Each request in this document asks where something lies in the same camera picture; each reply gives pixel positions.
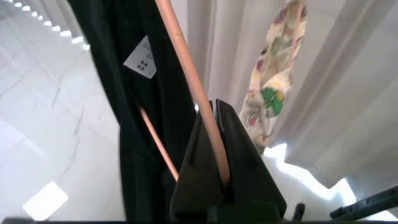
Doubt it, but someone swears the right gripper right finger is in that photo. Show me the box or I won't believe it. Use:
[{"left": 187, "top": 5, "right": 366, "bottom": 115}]
[{"left": 214, "top": 98, "right": 287, "bottom": 222}]

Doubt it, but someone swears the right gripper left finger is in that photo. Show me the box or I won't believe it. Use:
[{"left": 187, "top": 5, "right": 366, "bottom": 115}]
[{"left": 170, "top": 108, "right": 224, "bottom": 222}]

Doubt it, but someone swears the cream printed garment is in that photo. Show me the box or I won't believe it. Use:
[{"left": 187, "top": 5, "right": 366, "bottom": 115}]
[{"left": 238, "top": 0, "right": 308, "bottom": 155}]

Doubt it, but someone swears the black garment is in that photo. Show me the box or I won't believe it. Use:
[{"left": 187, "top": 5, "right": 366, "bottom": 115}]
[{"left": 67, "top": 0, "right": 197, "bottom": 222}]

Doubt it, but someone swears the black clothes rack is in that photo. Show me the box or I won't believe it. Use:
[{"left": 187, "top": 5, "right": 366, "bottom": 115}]
[{"left": 292, "top": 185, "right": 398, "bottom": 222}]

